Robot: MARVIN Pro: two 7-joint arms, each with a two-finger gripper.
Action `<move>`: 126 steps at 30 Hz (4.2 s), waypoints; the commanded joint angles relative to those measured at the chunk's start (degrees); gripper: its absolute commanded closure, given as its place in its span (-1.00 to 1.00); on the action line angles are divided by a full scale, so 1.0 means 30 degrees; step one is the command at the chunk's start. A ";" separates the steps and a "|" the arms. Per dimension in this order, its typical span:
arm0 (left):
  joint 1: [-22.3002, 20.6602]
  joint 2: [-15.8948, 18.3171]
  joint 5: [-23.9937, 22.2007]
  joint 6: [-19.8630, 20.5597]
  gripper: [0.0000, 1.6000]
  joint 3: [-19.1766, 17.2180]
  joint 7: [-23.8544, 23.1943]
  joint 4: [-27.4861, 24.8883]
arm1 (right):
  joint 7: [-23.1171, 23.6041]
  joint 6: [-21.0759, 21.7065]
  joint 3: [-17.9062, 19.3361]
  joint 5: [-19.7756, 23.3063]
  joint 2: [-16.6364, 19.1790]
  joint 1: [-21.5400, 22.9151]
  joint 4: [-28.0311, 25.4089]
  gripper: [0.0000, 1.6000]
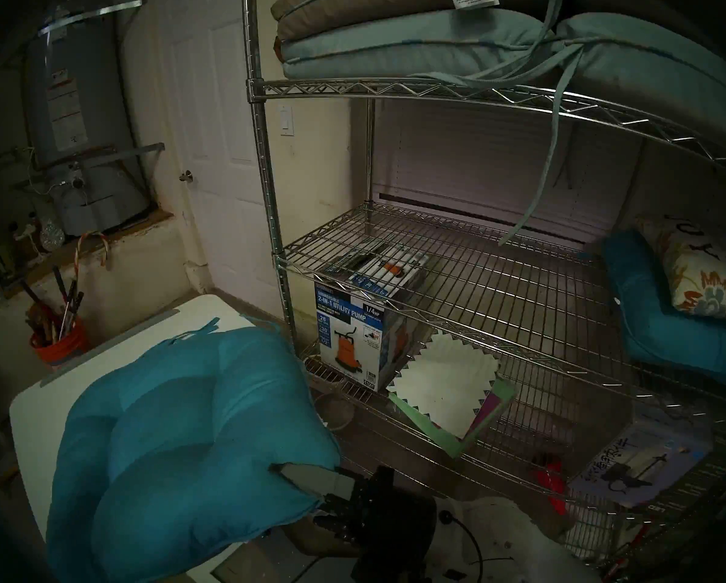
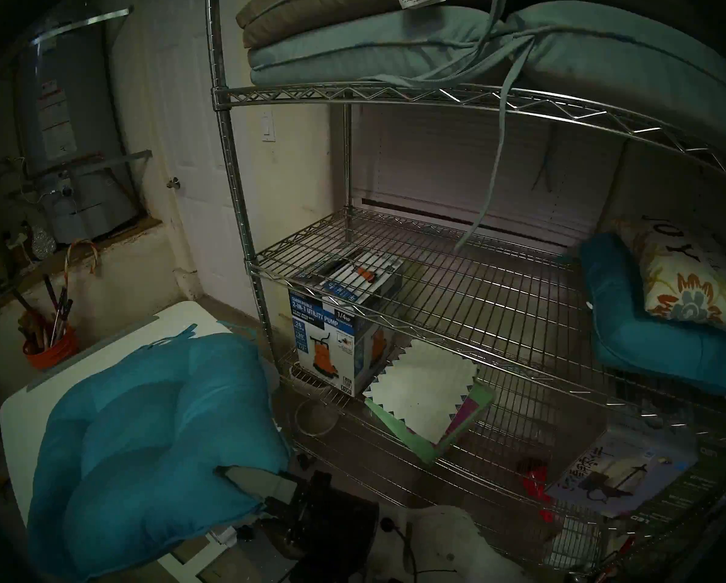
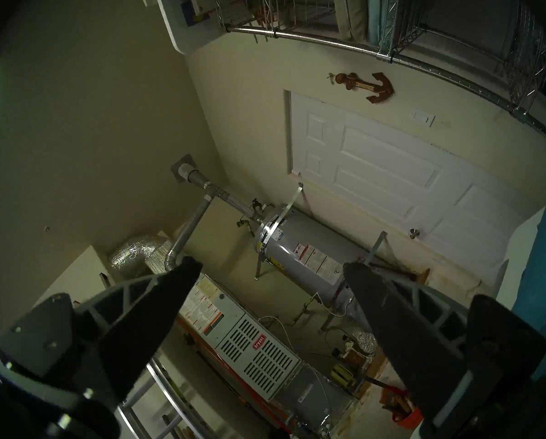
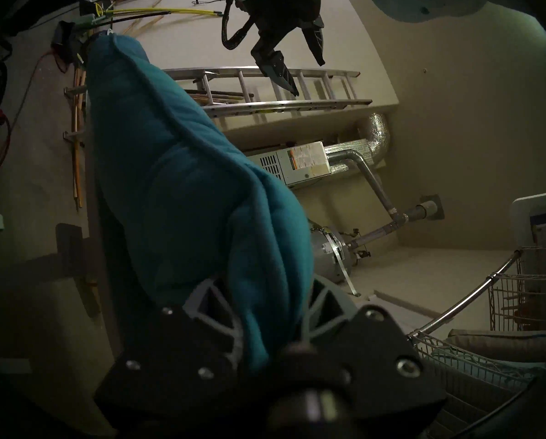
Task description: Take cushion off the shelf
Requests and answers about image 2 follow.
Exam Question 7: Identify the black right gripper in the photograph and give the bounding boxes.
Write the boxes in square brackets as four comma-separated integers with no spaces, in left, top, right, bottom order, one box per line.
[215,465,381,559]

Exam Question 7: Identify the teal tufted seat cushion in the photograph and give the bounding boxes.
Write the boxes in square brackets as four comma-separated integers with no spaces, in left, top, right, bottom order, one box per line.
[28,322,291,579]
[579,233,726,400]

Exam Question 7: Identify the pale green tied chair cushion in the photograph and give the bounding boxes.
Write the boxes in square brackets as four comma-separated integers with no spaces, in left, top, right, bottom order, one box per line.
[248,0,726,251]

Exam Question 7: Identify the tan chair cushion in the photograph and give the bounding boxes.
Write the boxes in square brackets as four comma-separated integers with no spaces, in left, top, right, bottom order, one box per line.
[235,0,503,48]

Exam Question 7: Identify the clear glass bowl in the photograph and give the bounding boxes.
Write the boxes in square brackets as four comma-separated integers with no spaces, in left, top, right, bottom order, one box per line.
[295,400,339,437]

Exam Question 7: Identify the utility pump cardboard box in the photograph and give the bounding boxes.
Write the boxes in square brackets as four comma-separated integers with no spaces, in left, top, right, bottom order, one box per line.
[288,248,403,397]

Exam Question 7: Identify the white zigzag-edged sheet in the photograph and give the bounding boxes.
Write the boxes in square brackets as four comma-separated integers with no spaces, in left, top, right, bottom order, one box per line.
[363,339,479,446]

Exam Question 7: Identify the white folding table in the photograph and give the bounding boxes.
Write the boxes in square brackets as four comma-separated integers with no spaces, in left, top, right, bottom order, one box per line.
[0,301,300,583]

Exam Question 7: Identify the pink foam sheet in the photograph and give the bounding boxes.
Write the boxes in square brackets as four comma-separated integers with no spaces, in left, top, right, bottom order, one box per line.
[443,397,484,444]

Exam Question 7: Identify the orange plastic bucket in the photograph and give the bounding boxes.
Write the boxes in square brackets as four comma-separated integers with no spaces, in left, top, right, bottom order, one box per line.
[23,327,79,372]

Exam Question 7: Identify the red plastic clamp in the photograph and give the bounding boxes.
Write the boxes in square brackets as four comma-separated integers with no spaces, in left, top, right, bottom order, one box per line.
[517,457,555,522]

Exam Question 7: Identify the striped candy cane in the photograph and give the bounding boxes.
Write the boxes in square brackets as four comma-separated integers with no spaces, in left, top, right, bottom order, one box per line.
[64,239,99,279]

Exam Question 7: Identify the crumpled aluminium foil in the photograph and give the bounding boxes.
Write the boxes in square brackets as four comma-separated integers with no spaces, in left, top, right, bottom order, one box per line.
[31,223,57,259]

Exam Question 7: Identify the white panel door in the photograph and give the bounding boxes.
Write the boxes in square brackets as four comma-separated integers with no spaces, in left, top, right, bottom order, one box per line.
[141,0,260,312]

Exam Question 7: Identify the LED lamp box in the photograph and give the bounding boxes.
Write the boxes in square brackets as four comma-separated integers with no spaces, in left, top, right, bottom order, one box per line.
[548,430,701,522]

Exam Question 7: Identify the grey water heater tank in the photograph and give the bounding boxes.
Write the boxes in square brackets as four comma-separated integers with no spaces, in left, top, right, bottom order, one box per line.
[14,5,142,244]

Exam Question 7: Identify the floral print throw pillow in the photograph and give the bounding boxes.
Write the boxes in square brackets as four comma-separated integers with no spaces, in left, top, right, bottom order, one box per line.
[613,216,726,346]

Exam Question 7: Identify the metal heater strap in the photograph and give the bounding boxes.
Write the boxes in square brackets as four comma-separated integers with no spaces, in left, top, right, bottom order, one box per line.
[29,5,134,48]
[11,149,153,188]

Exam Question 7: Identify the chrome wire shelf rack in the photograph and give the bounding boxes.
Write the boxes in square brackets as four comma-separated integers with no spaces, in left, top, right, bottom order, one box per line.
[204,0,726,583]

